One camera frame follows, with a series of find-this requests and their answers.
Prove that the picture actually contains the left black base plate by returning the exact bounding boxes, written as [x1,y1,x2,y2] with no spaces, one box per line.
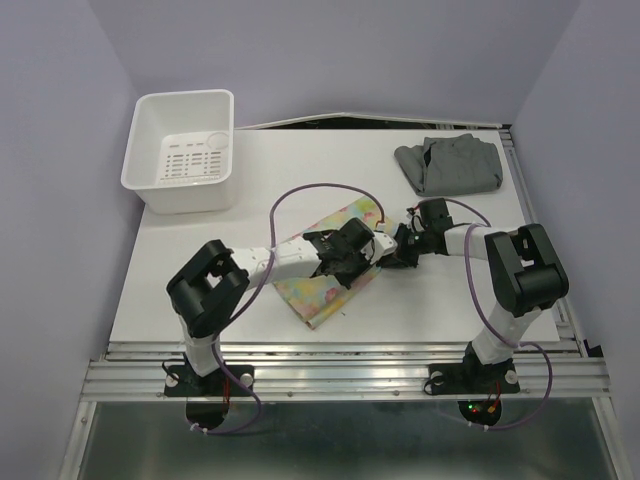
[163,363,250,398]

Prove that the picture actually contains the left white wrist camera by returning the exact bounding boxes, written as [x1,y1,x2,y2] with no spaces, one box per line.
[370,231,397,264]

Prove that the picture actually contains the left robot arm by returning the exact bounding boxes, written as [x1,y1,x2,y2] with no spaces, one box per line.
[166,218,397,394]

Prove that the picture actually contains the white plastic basket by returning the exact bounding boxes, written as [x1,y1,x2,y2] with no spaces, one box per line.
[121,89,236,215]

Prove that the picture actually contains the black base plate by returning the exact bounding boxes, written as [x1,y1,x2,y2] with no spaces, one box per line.
[423,362,520,396]
[163,363,250,398]

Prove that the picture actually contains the folded grey skirt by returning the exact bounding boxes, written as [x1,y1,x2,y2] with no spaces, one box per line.
[394,134,504,197]

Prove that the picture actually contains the floral pastel skirt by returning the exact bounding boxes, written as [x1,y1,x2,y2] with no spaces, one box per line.
[273,196,380,330]

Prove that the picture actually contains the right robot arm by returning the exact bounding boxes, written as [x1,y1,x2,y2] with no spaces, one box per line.
[380,198,569,390]

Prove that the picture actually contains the aluminium front rail frame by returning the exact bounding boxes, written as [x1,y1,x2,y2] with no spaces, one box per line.
[61,129,633,479]

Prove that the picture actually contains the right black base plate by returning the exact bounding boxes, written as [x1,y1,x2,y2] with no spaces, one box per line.
[423,362,520,396]

